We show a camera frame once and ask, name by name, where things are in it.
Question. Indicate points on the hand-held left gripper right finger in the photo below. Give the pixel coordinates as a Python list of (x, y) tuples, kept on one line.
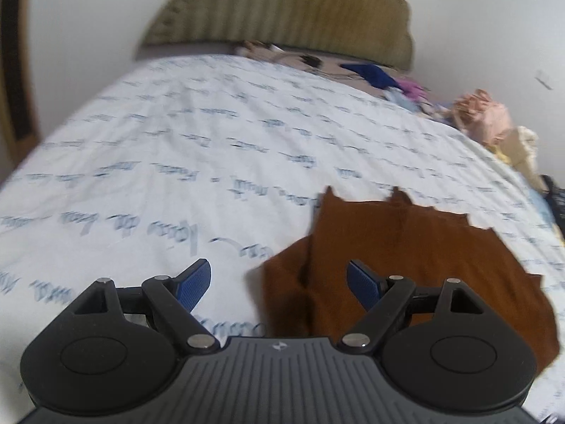
[(362, 282)]

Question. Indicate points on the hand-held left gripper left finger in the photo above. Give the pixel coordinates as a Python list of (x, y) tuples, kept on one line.
[(194, 282)]

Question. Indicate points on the brown small garment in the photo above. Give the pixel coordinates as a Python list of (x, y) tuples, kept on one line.
[(397, 238)]

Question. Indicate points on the white script-print bedsheet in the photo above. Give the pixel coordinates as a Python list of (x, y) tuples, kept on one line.
[(176, 141)]

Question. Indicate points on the purple cloth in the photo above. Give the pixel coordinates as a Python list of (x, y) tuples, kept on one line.
[(412, 88)]

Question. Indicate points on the pink cloth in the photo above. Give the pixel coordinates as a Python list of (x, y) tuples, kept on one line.
[(485, 117)]

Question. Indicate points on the dark blue cloth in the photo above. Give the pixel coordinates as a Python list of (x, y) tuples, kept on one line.
[(370, 75)]

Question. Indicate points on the cream cloth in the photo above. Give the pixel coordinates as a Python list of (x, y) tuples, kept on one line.
[(523, 150)]

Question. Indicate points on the cartoon-print pillow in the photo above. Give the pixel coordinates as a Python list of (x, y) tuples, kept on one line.
[(322, 64)]

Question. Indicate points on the beige padded headboard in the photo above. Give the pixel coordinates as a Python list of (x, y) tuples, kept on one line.
[(287, 9)]

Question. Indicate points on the dark wooden frame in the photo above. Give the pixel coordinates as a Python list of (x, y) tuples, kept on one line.
[(17, 53)]

